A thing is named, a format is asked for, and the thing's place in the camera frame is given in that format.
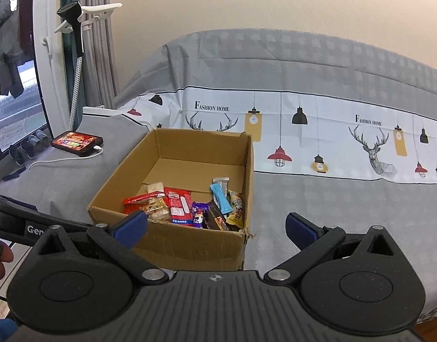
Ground small red square packet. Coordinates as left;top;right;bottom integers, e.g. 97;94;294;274
123;203;146;215

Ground long red snack stick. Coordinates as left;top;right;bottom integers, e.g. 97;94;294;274
123;191;165;205

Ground gold candy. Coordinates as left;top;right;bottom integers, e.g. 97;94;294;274
144;198;170;219

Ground clear rice cracker packet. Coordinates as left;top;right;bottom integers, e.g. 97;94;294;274
147;182;171;221

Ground red white snack packet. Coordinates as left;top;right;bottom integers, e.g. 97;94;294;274
164;187;193;227

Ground yellow snack bar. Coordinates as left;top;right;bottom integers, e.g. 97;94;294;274
226;190;244;229

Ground purple chocolate bar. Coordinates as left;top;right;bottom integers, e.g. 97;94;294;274
191;201;209;229

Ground dark brown chocolate bar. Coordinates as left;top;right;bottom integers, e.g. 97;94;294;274
205;200;229;231

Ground small light blue packet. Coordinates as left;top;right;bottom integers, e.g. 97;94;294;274
210;184;232;215

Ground silver foil snack packet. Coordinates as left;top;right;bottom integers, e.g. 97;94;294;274
212;177;229;195

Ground shoes outside window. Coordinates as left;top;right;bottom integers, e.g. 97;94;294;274
9;130;51;166

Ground black smartphone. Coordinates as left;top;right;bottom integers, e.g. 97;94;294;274
51;131;103;158

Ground grey patterned sofa cover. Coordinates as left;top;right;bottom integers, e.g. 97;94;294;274
0;29;437;319

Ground grey curtain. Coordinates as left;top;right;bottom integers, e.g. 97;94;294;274
79;0;119;109

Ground white charging cable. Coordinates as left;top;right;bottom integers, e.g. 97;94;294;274
27;144;105;171

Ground garment steamer head and hose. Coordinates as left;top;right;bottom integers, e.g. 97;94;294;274
54;1;124;133

